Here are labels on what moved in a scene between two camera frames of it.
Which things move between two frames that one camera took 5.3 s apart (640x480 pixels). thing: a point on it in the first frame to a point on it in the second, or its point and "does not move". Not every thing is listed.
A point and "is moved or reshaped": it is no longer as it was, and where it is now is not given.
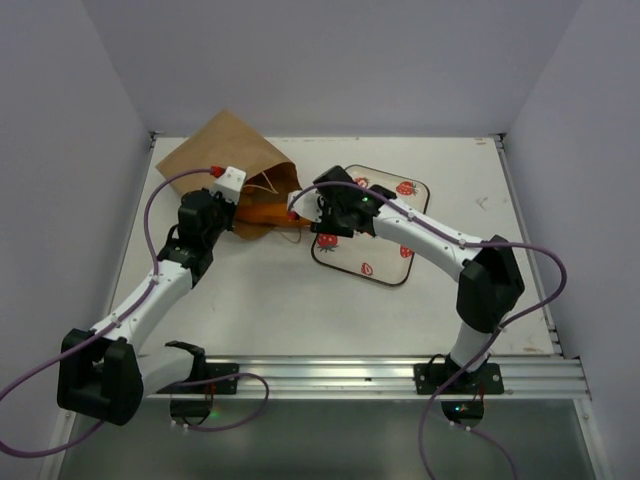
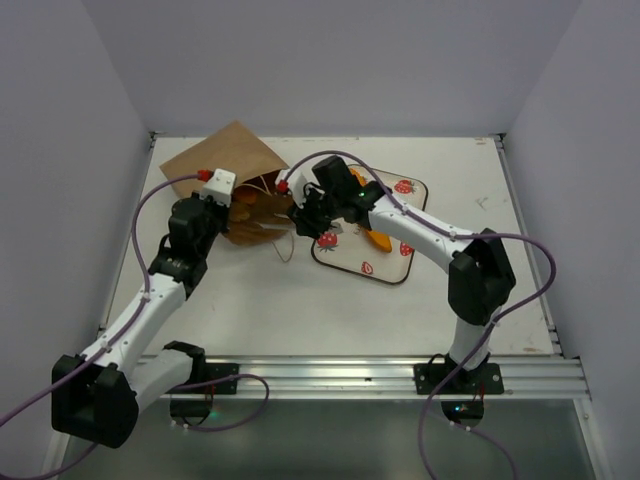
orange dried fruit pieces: x=268 y=213 to x=381 y=240
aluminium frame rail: x=523 y=376 does not move
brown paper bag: x=225 y=142 is moved or reshaped
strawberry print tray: x=379 y=256 does not move
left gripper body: x=224 y=211 does not move
